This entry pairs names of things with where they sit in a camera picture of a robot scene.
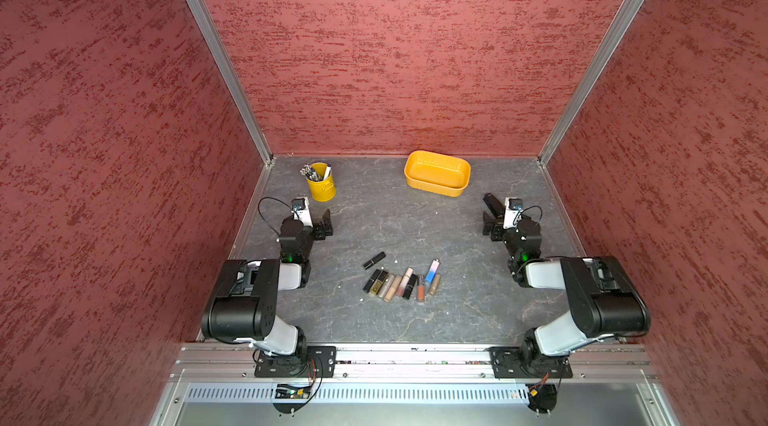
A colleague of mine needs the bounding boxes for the yellow plastic storage box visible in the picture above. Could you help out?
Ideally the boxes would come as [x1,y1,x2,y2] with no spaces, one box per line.
[404,150,471,198]

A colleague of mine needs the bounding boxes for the beige lipstick tube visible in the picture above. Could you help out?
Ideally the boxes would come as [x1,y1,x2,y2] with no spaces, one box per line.
[384,275,402,303]

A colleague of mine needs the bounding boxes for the pink beige lip gloss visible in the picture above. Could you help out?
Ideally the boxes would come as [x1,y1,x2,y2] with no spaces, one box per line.
[396,268,413,296]

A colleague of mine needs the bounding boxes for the yellow metal pen cup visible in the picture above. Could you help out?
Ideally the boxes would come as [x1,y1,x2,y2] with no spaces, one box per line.
[307,168,336,203]

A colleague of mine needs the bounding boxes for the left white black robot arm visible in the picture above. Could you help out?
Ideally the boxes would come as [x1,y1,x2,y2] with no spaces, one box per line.
[201,211,333,376]

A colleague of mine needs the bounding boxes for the right aluminium corner post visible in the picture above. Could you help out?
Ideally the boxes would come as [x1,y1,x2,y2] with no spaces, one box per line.
[538,0,645,169]

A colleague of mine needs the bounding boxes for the black round lipstick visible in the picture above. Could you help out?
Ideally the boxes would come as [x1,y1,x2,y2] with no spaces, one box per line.
[402,275,419,300]

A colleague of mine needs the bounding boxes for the aluminium corner post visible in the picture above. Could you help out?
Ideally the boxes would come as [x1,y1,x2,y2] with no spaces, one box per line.
[185,0,274,167]
[538,0,645,169]

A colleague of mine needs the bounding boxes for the left aluminium corner post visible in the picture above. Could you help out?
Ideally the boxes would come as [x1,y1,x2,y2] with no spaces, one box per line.
[185,0,274,167]

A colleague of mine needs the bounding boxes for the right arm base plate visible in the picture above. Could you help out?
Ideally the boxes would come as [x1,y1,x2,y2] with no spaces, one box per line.
[488,347,573,379]

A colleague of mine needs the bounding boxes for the silver lipstick tube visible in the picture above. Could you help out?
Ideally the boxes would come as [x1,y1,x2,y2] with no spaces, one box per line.
[377,274,395,298]

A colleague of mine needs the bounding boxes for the black rectangular block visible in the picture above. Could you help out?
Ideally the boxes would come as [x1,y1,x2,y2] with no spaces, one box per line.
[483,193,506,219]

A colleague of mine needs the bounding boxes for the bronze gold lipstick tube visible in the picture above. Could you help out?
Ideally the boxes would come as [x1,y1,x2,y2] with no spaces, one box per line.
[429,274,441,296]

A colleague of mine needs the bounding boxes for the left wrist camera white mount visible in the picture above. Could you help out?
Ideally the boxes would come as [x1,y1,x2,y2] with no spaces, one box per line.
[291,197,313,227]

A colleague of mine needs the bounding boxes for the pens in yellow cup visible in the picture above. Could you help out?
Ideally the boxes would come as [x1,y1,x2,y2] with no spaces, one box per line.
[300,163,331,183]

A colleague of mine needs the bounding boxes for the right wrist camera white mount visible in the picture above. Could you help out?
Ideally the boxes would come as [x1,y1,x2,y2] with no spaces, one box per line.
[503,197,524,230]

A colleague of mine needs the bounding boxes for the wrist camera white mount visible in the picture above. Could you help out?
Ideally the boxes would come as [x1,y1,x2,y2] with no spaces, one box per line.
[503,197,524,230]
[291,197,313,227]

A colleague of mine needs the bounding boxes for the aluminium front rail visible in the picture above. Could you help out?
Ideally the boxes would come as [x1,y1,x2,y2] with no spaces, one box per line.
[170,342,660,384]

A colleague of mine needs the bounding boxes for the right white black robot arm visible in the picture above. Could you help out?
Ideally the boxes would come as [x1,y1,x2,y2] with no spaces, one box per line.
[482,212,651,378]

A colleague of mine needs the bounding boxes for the pink blue gradient lipstick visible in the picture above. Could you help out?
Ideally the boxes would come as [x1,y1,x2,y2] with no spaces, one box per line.
[424,259,440,284]

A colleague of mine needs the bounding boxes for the gold black square lipstick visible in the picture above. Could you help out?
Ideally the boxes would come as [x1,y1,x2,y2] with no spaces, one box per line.
[368,269,389,296]

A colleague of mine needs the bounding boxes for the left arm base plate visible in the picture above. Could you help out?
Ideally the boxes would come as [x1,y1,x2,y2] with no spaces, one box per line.
[254,345,337,380]

